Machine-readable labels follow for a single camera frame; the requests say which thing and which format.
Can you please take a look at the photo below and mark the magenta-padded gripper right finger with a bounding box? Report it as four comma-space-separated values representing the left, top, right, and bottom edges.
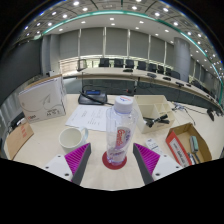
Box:
132, 143, 183, 186

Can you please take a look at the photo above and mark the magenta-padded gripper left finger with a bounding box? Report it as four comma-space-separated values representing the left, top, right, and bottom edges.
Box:
40, 142, 92, 186

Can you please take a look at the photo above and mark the clear plastic water bottle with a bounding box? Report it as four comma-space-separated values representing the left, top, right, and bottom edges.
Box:
105, 95, 139, 167

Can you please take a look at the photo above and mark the white remote control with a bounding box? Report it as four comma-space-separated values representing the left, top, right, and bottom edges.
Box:
145, 138, 163, 155

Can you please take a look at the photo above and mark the white ceramic mug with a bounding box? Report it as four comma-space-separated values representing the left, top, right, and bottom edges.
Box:
58, 126, 90, 154

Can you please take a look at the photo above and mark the flat round red coaster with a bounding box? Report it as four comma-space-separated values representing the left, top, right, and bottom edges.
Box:
101, 150, 128, 171

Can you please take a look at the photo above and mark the brown open cardboard box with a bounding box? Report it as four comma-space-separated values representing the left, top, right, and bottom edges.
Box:
165, 122, 213, 168

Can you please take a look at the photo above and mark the black tool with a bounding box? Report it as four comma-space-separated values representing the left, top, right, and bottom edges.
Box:
143, 114, 170, 128

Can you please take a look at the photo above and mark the white printed paper sheet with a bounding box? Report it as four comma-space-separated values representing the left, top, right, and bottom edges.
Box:
65, 104, 113, 132

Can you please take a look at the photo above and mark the small green block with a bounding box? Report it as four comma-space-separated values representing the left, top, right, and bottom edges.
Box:
189, 135, 200, 154

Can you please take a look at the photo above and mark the small white open box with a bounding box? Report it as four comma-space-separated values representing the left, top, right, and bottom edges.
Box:
133, 95, 176, 134

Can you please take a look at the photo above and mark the black desk console unit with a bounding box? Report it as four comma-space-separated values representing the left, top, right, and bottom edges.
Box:
77, 84, 109, 106

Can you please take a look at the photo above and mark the flat brown cardboard piece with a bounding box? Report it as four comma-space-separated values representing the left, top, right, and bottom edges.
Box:
4, 121, 35, 161

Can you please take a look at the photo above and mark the white cardboard paper box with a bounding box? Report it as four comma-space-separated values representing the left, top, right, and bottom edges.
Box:
18, 76, 68, 124

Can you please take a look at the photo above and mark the black flat device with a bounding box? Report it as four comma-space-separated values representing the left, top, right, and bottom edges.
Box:
9, 111, 26, 129

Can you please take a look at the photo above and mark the black desk microphone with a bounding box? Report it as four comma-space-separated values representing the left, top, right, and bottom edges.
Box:
206, 108, 216, 122

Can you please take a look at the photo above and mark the group of black desk units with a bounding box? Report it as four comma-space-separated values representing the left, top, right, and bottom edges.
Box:
122, 68, 193, 88

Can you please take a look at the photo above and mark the long curved conference desk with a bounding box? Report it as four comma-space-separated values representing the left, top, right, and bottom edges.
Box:
61, 67, 223, 109

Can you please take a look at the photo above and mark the small black framed screen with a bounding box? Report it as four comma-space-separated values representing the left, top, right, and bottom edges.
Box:
76, 58, 88, 72

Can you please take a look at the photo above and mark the group of ceiling lights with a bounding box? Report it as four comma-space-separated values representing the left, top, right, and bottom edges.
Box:
19, 0, 224, 74

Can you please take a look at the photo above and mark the thin dark cable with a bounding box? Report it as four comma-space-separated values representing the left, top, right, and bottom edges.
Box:
171, 101, 198, 126

